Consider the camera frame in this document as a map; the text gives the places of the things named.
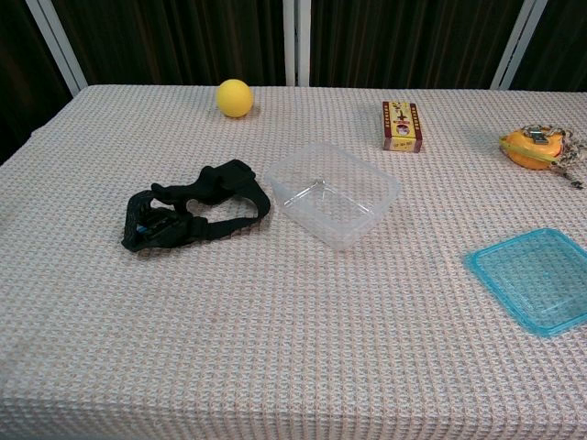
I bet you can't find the orange tape measure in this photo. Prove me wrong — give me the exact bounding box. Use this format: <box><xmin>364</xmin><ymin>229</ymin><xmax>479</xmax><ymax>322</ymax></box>
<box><xmin>498</xmin><ymin>127</ymin><xmax>564</xmax><ymax>171</ymax></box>

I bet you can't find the speckled braided cord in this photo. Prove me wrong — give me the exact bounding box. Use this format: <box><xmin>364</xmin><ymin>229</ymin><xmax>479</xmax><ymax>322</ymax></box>
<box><xmin>522</xmin><ymin>122</ymin><xmax>587</xmax><ymax>190</ymax></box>

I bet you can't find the clear plastic container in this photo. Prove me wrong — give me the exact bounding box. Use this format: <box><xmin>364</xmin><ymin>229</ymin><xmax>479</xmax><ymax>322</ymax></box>
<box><xmin>262</xmin><ymin>142</ymin><xmax>401</xmax><ymax>252</ymax></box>

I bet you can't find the black strap harness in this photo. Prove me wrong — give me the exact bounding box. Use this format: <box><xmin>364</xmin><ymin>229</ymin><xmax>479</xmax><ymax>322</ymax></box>
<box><xmin>120</xmin><ymin>159</ymin><xmax>271</xmax><ymax>252</ymax></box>

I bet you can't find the red and yellow small box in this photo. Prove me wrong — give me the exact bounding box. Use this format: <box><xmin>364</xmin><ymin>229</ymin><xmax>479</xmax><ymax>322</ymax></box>
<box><xmin>382</xmin><ymin>101</ymin><xmax>424</xmax><ymax>153</ymax></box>

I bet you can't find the yellow foam ball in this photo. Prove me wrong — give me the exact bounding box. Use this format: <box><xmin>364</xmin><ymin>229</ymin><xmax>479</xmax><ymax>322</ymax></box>
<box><xmin>216</xmin><ymin>79</ymin><xmax>254</xmax><ymax>119</ymax></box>

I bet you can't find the dark brown ribbed curtain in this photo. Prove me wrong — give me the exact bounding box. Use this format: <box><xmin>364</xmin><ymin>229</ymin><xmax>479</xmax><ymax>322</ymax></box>
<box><xmin>511</xmin><ymin>0</ymin><xmax>587</xmax><ymax>93</ymax></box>
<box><xmin>52</xmin><ymin>0</ymin><xmax>288</xmax><ymax>87</ymax></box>
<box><xmin>309</xmin><ymin>0</ymin><xmax>524</xmax><ymax>90</ymax></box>
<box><xmin>0</xmin><ymin>0</ymin><xmax>74</xmax><ymax>166</ymax></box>

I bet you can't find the white aluminium frame post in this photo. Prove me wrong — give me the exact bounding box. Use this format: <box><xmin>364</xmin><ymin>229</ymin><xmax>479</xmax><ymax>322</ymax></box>
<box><xmin>490</xmin><ymin>0</ymin><xmax>549</xmax><ymax>91</ymax></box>
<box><xmin>282</xmin><ymin>0</ymin><xmax>312</xmax><ymax>87</ymax></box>
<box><xmin>25</xmin><ymin>0</ymin><xmax>88</xmax><ymax>96</ymax></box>

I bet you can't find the pink waffle-weave tablecloth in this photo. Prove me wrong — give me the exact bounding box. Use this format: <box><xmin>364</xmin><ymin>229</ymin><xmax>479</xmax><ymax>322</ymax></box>
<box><xmin>0</xmin><ymin>84</ymin><xmax>587</xmax><ymax>440</ymax></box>

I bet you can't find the blue transparent lid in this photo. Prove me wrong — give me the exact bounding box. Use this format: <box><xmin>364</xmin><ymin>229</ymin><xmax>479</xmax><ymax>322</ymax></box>
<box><xmin>462</xmin><ymin>227</ymin><xmax>587</xmax><ymax>339</ymax></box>

